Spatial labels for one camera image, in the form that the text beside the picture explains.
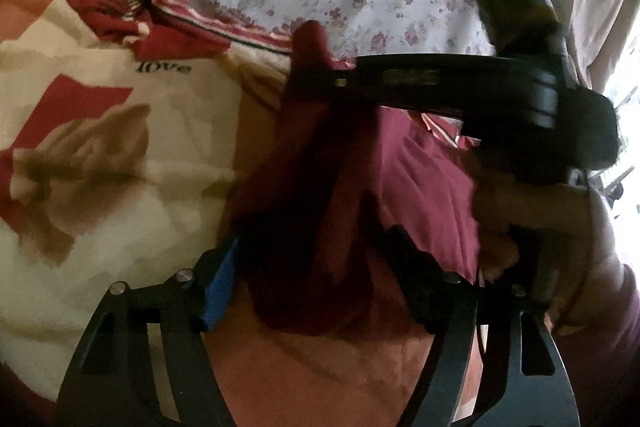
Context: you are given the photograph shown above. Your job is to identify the beige cloth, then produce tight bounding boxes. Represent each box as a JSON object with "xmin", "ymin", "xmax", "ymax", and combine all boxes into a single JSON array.
[{"xmin": 537, "ymin": 0, "xmax": 637, "ymax": 95}]

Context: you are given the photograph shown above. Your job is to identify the person's right forearm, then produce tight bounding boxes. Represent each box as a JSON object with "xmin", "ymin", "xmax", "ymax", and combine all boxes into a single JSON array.
[{"xmin": 547, "ymin": 257, "xmax": 640, "ymax": 410}]

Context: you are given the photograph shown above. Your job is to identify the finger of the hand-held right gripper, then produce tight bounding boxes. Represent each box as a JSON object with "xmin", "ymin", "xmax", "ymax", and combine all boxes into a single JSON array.
[{"xmin": 292, "ymin": 53, "xmax": 557, "ymax": 128}]

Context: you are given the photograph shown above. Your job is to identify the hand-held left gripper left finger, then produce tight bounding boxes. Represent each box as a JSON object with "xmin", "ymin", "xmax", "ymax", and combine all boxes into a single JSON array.
[{"xmin": 52, "ymin": 237, "xmax": 242, "ymax": 427}]

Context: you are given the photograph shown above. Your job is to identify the maroon garment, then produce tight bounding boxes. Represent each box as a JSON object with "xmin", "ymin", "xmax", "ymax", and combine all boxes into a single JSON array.
[{"xmin": 225, "ymin": 21, "xmax": 485, "ymax": 344}]

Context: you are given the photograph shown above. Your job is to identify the red cream orange printed blanket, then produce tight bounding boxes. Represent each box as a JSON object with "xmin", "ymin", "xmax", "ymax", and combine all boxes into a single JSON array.
[{"xmin": 0, "ymin": 0, "xmax": 483, "ymax": 427}]

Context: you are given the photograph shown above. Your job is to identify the person's right hand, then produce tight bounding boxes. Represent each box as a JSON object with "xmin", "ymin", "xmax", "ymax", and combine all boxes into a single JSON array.
[{"xmin": 474, "ymin": 181, "xmax": 622, "ymax": 324}]

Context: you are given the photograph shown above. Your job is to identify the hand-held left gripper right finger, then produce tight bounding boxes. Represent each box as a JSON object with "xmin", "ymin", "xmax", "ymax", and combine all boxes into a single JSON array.
[{"xmin": 387, "ymin": 224, "xmax": 581, "ymax": 427}]

